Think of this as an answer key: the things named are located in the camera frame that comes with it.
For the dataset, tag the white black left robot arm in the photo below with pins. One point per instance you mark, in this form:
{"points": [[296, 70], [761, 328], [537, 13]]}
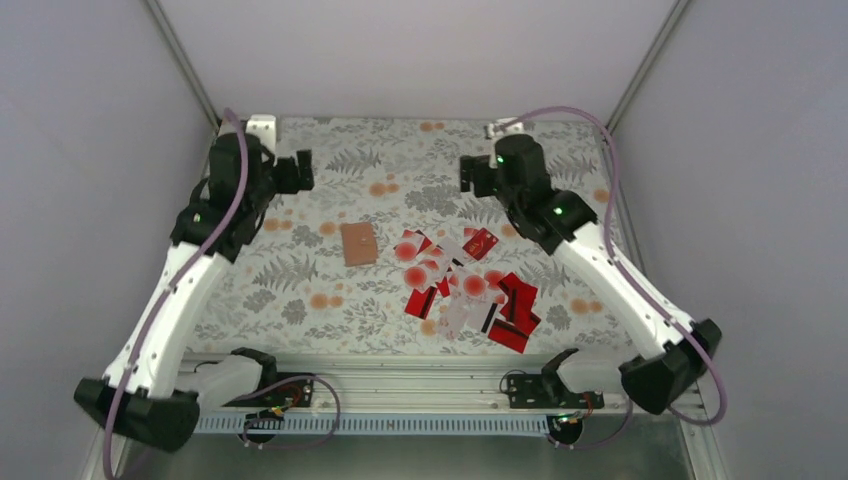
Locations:
{"points": [[205, 242]]}

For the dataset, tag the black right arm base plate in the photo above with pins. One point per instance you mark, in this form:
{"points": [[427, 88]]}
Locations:
{"points": [[532, 391]]}

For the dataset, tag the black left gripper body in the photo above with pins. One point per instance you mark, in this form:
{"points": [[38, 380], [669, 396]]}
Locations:
{"points": [[261, 192]]}

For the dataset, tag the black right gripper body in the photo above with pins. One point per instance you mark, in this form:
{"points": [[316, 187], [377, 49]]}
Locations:
{"points": [[481, 186]]}

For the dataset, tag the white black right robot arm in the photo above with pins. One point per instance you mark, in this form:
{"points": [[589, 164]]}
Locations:
{"points": [[673, 349]]}

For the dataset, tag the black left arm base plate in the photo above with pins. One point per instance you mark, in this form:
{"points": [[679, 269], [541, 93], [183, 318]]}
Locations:
{"points": [[289, 390]]}

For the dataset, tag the floral patterned table mat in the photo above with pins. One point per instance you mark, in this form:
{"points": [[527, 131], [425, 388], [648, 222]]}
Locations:
{"points": [[290, 291]]}

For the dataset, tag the perforated grey cable duct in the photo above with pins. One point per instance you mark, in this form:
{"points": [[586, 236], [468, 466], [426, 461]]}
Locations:
{"points": [[406, 424]]}

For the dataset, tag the aluminium rail frame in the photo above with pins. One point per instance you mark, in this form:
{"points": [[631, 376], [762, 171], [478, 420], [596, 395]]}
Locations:
{"points": [[348, 383]]}

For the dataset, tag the tan leather card holder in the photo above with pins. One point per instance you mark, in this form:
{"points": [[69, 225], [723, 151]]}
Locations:
{"points": [[359, 244]]}

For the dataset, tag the red card bottom of pile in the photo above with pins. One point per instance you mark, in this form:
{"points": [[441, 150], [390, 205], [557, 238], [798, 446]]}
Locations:
{"points": [[508, 335]]}

